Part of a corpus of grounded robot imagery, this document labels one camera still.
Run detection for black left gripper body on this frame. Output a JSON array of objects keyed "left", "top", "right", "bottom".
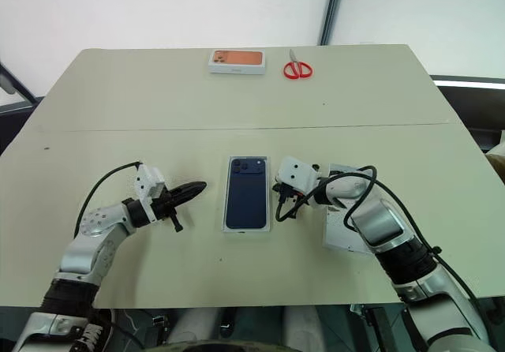
[{"left": 151, "top": 188, "right": 185, "bottom": 234}]

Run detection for white box lid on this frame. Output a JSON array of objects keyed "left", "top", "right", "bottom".
[{"left": 322, "top": 163, "right": 376, "bottom": 255}]

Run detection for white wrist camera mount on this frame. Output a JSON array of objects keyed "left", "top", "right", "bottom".
[
  {"left": 274, "top": 155, "right": 321, "bottom": 196},
  {"left": 133, "top": 164, "right": 165, "bottom": 223}
]

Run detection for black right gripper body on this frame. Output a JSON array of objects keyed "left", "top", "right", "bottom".
[{"left": 271, "top": 181, "right": 308, "bottom": 208}]

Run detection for red handled scissors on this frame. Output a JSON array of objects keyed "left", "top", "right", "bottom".
[{"left": 282, "top": 48, "right": 314, "bottom": 81}]

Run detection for dark window frame post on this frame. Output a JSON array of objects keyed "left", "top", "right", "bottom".
[{"left": 318, "top": 0, "right": 350, "bottom": 47}]

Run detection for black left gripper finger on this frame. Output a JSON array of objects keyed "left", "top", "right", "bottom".
[
  {"left": 173, "top": 180, "right": 208, "bottom": 197},
  {"left": 176, "top": 187, "right": 206, "bottom": 208}
]

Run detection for white phone box base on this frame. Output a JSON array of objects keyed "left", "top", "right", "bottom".
[{"left": 223, "top": 155, "right": 275, "bottom": 234}]

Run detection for orange print phone box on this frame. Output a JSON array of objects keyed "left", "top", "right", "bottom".
[{"left": 208, "top": 49, "right": 267, "bottom": 75}]

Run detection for dark metal frame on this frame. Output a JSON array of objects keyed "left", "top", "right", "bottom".
[{"left": 0, "top": 60, "right": 47, "bottom": 115}]

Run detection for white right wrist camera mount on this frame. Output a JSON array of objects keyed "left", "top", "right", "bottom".
[{"left": 274, "top": 155, "right": 321, "bottom": 196}]

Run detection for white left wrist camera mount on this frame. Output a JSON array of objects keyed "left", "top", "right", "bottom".
[{"left": 133, "top": 164, "right": 165, "bottom": 223}]

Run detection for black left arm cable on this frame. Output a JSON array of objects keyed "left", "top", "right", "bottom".
[{"left": 73, "top": 161, "right": 143, "bottom": 238}]

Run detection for dark side table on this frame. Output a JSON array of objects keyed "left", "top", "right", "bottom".
[{"left": 429, "top": 74, "right": 505, "bottom": 162}]

